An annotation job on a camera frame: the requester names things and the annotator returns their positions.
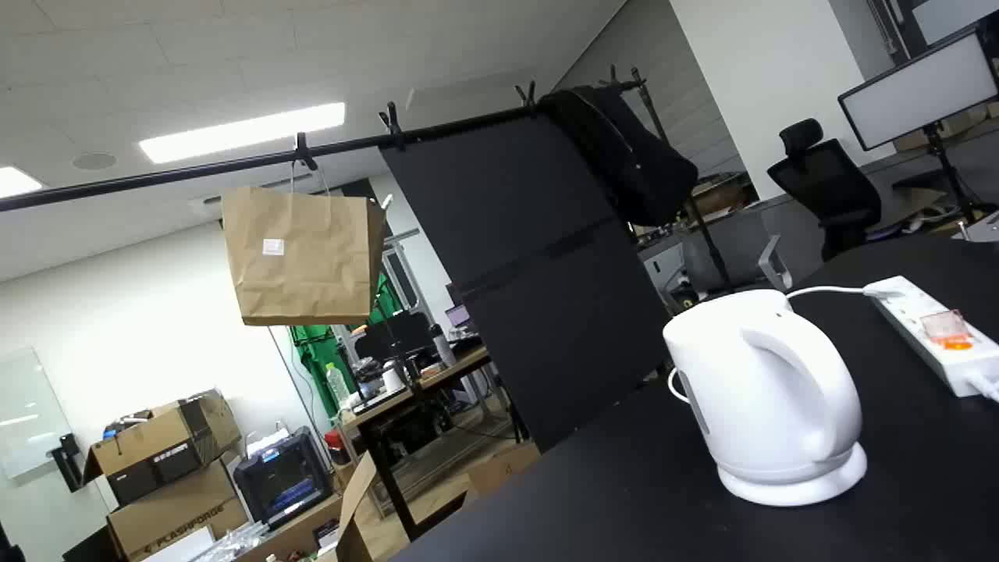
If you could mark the white power strip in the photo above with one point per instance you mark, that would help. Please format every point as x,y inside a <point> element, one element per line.
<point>956,350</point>

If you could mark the black backdrop board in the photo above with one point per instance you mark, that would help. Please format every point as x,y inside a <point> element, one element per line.
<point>541,263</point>

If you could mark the brown paper bag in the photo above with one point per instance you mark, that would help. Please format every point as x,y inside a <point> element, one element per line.
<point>301,256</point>

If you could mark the black horizontal pole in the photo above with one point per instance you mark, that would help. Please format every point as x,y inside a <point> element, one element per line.
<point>301,150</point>

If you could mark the black 3D printer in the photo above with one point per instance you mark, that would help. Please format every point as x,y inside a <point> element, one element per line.
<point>284,478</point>

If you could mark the white electric kettle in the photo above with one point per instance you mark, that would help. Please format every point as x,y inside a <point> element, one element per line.
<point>772,397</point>

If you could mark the black office chair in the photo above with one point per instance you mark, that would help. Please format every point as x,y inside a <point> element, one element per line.
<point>820,176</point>

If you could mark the stacked cardboard boxes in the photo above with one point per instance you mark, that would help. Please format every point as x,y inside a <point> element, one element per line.
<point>168,470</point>

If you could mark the computer monitor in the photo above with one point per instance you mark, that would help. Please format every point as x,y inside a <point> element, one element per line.
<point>936,86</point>

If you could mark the wooden desk black frame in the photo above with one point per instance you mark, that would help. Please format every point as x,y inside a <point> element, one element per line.
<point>373,423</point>

